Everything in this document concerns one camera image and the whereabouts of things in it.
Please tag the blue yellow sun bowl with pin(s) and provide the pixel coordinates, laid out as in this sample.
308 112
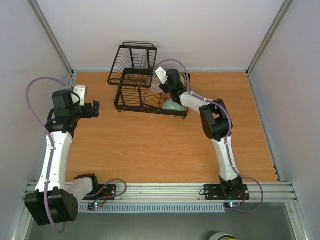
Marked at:
183 76

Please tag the aluminium frame rail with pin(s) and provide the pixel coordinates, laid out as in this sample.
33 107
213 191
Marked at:
270 192

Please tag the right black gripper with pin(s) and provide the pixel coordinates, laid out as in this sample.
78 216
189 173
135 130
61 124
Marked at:
165 87

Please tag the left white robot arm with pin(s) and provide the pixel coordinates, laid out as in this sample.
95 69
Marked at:
53 201

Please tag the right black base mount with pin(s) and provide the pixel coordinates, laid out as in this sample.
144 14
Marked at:
213 192

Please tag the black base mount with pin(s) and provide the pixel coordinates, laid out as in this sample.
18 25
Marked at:
109 190
213 192

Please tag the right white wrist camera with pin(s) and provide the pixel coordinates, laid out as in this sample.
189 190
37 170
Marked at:
161 75

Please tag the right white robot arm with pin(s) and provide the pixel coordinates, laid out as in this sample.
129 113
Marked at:
216 125

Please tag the small circuit board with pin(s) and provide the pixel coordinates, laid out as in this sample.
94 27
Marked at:
96 206
232 205

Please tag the yellow white round object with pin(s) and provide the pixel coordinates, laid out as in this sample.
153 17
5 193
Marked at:
222 236

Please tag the right small circuit board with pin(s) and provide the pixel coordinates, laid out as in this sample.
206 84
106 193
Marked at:
232 205

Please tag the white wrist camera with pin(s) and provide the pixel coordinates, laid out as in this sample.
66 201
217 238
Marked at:
161 75
79 93

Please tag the left small circuit board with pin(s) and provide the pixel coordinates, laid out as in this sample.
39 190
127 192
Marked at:
96 206

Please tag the red eye pattern bowl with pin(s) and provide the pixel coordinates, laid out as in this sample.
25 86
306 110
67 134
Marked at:
155 85

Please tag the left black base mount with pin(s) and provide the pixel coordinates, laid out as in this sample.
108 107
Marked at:
109 190

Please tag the light green bowl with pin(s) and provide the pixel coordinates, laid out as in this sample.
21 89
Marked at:
170 105

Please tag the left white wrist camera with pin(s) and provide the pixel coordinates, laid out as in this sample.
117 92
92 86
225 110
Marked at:
79 93

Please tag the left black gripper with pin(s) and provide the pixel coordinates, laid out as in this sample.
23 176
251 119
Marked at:
89 114

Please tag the black wire dish rack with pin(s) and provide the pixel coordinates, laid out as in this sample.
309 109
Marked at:
131 72

